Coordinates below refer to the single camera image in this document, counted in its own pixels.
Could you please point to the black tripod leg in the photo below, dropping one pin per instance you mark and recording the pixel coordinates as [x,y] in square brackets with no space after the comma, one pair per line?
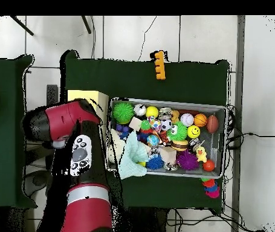
[86,24]
[21,25]

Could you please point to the green spiky ball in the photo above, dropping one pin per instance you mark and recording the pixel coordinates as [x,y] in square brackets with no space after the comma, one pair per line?
[123,112]
[178,131]

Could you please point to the yellow smiley ball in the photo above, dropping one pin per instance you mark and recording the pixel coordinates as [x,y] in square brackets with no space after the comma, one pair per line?
[193,131]

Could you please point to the mint green cloth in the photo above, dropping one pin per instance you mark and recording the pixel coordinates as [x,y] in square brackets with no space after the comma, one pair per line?
[133,159]

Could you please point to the yellow duck toy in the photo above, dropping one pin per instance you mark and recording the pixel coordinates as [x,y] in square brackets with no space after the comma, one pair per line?
[201,154]

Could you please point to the clear mesh bin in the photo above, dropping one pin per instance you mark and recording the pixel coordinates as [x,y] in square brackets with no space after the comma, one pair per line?
[122,170]

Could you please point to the grey floor strip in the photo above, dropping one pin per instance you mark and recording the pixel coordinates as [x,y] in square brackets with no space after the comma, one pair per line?
[240,72]

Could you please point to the small orange basketball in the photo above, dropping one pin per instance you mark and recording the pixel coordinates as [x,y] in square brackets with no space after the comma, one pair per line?
[200,120]

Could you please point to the toy hamburger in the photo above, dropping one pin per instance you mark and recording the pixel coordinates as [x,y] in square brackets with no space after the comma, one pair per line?
[179,145]

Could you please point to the purple spiky toy with eyes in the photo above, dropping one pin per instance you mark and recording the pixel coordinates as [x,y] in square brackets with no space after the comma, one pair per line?
[188,160]

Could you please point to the dark green tablecloth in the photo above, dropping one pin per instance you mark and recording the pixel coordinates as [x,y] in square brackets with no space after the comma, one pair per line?
[11,121]
[127,82]

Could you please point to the plain wooden cube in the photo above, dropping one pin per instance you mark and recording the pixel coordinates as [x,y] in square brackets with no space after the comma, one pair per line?
[167,154]

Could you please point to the black can with silver top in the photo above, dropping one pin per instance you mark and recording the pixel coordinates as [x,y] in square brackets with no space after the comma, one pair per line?
[195,142]

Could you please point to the wooden box with three holes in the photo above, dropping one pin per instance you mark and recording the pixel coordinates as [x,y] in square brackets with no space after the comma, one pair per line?
[96,96]

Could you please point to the orange plastic comb toy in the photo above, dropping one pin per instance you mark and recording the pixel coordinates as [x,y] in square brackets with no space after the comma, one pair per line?
[160,65]

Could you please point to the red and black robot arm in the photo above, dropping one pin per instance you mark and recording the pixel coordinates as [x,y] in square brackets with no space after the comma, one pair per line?
[69,121]

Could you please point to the white baseball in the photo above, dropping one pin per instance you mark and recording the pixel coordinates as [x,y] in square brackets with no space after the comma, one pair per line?
[187,119]

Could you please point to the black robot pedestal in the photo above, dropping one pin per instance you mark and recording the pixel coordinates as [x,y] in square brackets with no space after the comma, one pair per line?
[142,222]

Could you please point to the cream muslin cloth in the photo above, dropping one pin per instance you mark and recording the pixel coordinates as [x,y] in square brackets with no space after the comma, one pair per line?
[114,149]

